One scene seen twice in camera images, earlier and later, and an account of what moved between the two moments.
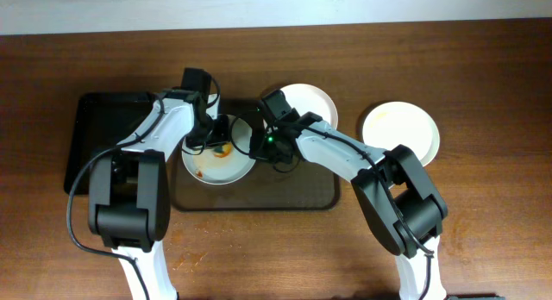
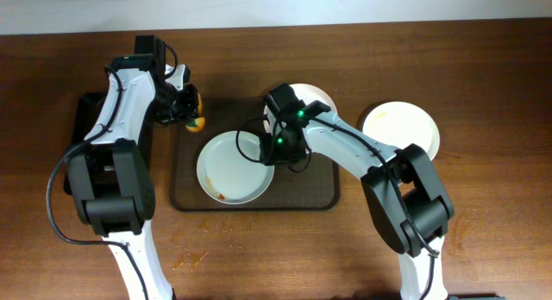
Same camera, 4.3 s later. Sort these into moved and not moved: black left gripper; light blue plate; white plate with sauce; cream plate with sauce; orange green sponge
Moved: light blue plate; black left gripper; orange green sponge
Not moved: cream plate with sauce; white plate with sauce
